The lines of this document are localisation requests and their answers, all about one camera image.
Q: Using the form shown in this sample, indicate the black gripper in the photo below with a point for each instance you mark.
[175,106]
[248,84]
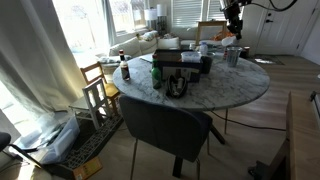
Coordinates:
[232,12]

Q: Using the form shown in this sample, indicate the wooden board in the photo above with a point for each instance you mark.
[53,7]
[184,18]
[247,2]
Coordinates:
[303,140]

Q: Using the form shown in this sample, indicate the flat white tablet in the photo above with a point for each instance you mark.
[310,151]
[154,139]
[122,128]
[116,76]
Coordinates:
[146,58]

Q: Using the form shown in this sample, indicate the lamp with white shade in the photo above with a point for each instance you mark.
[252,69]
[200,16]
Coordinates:
[161,10]
[150,14]

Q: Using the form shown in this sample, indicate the brown cardboard box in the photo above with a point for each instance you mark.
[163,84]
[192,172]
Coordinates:
[87,168]

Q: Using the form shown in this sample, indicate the silver cup with blue stripes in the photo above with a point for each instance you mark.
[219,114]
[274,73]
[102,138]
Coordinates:
[234,56]

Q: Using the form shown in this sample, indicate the clear measuring cup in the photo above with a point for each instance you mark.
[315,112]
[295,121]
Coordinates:
[229,41]

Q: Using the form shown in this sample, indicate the light grey curtain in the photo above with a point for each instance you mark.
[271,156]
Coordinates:
[109,20]
[30,60]

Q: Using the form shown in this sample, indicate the dark cardboard box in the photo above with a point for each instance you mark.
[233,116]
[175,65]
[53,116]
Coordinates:
[173,68]

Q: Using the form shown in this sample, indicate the dark cup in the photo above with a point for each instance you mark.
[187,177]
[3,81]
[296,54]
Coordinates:
[206,66]

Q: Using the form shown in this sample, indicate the dark chair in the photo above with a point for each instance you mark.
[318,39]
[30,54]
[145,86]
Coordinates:
[242,55]

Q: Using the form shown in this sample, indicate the clear plastic container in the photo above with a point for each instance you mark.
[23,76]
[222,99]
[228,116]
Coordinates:
[191,56]

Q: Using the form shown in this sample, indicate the cream sofa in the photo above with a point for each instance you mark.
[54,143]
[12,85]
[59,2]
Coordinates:
[130,46]

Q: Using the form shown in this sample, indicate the dark doormat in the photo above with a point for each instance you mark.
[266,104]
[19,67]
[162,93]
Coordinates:
[266,60]

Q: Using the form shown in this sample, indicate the white window blind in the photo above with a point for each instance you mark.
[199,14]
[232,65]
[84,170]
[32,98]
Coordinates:
[215,8]
[186,13]

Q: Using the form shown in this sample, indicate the small white chair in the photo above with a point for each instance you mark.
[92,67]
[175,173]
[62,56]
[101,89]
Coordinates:
[93,100]

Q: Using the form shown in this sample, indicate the wooden chair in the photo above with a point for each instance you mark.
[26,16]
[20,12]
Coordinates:
[106,88]

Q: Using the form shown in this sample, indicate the orange plush toy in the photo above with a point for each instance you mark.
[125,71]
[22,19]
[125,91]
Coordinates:
[220,36]

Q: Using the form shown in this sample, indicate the black grid crate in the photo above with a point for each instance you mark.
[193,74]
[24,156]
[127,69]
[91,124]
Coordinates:
[90,143]

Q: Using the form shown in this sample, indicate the white door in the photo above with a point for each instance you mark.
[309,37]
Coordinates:
[286,26]

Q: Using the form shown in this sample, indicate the green bottle red cap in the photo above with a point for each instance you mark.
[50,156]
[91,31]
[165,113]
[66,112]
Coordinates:
[156,75]

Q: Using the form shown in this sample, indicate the grey upholstered chair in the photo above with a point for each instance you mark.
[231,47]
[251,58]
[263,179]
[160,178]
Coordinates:
[163,126]

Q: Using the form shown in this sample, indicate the dark sauce bottle red cap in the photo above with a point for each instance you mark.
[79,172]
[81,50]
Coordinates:
[124,68]

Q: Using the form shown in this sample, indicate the black cup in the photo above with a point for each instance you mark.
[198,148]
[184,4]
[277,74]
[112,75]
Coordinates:
[176,87]

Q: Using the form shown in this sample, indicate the black office chair base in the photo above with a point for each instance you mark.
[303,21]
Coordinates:
[6,140]

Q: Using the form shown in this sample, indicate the patterned sofa pillow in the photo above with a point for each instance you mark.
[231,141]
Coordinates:
[150,35]

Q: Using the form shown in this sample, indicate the cream sofa pillow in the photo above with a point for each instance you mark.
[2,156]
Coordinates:
[168,42]

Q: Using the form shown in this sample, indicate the clear plastic storage bin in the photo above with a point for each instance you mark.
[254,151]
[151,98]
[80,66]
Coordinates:
[56,143]

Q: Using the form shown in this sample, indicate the black table leg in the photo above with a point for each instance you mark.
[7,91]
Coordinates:
[216,134]

